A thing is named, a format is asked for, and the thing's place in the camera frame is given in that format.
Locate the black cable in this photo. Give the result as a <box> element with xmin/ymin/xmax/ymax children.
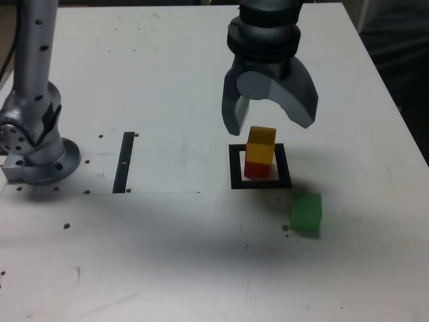
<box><xmin>0</xmin><ymin>18</ymin><xmax>19</xmax><ymax>80</ymax></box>

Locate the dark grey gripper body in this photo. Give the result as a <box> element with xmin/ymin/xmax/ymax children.
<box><xmin>233</xmin><ymin>55</ymin><xmax>293</xmax><ymax>80</ymax></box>

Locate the red cube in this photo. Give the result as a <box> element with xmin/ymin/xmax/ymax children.
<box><xmin>243</xmin><ymin>160</ymin><xmax>273</xmax><ymax>179</ymax></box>

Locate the black tape square outline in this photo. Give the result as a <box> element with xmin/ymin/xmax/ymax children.
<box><xmin>228</xmin><ymin>143</ymin><xmax>293</xmax><ymax>191</ymax></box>

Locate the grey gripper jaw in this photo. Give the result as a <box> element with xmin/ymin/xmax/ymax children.
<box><xmin>221</xmin><ymin>65</ymin><xmax>251</xmax><ymax>136</ymax></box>
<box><xmin>235</xmin><ymin>56</ymin><xmax>320</xmax><ymax>129</ymax></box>

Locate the green cube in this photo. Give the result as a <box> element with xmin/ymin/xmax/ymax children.
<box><xmin>289</xmin><ymin>193</ymin><xmax>323</xmax><ymax>239</ymax></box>

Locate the black tape strip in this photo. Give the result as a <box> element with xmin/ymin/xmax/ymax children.
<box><xmin>112</xmin><ymin>131</ymin><xmax>135</xmax><ymax>195</ymax></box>

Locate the yellow cube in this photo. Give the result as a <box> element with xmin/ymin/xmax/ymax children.
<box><xmin>245</xmin><ymin>125</ymin><xmax>278</xmax><ymax>166</ymax></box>

